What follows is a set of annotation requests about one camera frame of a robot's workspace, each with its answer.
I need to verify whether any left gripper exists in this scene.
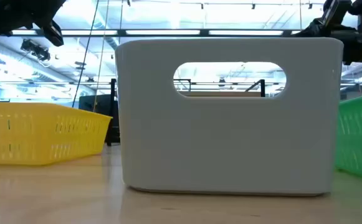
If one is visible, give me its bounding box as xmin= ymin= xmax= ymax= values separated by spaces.
xmin=0 ymin=0 xmax=67 ymax=43

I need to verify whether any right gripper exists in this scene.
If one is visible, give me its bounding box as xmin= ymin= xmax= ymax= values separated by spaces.
xmin=292 ymin=17 xmax=362 ymax=65

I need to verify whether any yellow slotted plastic basket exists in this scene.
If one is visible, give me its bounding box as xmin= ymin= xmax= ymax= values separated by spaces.
xmin=0 ymin=101 xmax=113 ymax=166

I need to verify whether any grey plastic storage bin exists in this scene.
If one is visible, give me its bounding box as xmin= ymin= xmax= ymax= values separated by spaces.
xmin=114 ymin=37 xmax=345 ymax=197

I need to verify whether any wooden shelf with black legs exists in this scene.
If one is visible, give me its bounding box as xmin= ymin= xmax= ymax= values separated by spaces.
xmin=107 ymin=78 xmax=266 ymax=147

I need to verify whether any black cabinet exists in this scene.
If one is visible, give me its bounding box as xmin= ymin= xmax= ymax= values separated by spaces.
xmin=79 ymin=94 xmax=119 ymax=144

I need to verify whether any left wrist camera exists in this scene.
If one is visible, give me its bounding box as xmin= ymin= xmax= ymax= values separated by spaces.
xmin=41 ymin=19 xmax=65 ymax=48

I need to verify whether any black hanging camera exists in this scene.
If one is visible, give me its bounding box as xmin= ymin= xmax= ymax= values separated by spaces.
xmin=20 ymin=39 xmax=52 ymax=68

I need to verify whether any black hanging cable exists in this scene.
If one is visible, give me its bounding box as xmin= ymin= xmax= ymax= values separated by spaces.
xmin=71 ymin=0 xmax=100 ymax=108

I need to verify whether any beige hanging cable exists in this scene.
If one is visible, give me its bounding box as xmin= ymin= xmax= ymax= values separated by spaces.
xmin=92 ymin=0 xmax=110 ymax=113

